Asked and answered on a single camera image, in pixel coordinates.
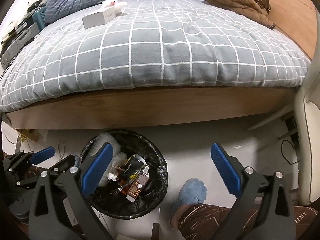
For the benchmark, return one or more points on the brown snack box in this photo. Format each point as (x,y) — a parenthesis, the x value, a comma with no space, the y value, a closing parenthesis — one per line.
(139,184)

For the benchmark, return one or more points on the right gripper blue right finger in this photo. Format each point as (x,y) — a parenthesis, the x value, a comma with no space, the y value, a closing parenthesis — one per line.
(229,169)

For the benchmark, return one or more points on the wooden headboard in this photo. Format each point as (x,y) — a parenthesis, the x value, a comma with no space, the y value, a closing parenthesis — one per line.
(297,19)

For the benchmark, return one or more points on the teal suitcase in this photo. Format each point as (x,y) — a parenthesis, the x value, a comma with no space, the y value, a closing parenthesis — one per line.
(38,17)

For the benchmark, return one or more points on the white cardboard box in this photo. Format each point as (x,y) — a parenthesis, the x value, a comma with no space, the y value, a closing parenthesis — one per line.
(99,17)

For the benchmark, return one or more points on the grey suitcase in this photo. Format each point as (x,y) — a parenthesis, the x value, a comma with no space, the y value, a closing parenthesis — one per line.
(24,38)

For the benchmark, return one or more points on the brown patterned trouser leg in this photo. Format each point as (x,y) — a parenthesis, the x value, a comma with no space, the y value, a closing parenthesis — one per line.
(200,221)

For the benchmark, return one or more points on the pink white plastic bag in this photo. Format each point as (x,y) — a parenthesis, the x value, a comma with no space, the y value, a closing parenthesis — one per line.
(117,5)

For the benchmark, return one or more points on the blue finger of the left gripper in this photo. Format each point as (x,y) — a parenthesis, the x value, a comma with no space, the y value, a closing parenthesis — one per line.
(63,165)
(41,156)

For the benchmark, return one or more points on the white chair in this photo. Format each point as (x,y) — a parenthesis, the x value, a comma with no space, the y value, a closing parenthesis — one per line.
(306,109)

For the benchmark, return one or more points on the black foil packet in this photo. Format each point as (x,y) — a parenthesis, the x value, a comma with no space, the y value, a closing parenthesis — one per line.
(131,170)

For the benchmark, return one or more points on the grey checked bed cover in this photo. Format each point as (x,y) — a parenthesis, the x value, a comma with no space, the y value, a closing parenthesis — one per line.
(152,43)

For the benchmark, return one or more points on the blue fuzzy slipper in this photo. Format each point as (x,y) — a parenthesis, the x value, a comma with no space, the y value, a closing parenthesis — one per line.
(192,192)

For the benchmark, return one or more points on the black trash bin with liner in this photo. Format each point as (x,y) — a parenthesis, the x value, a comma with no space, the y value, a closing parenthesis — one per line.
(116,205)

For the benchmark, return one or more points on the white tissue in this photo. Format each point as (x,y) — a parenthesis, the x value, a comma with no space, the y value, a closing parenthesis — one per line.
(116,165)

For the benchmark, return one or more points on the clear bubble wrap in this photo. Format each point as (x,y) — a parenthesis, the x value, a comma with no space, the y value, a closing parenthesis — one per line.
(99,142)

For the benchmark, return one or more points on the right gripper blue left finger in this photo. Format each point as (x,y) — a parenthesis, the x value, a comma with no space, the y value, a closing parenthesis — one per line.
(93,168)

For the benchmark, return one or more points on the wooden bed frame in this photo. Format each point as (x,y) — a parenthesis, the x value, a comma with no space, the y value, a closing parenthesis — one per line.
(149,107)

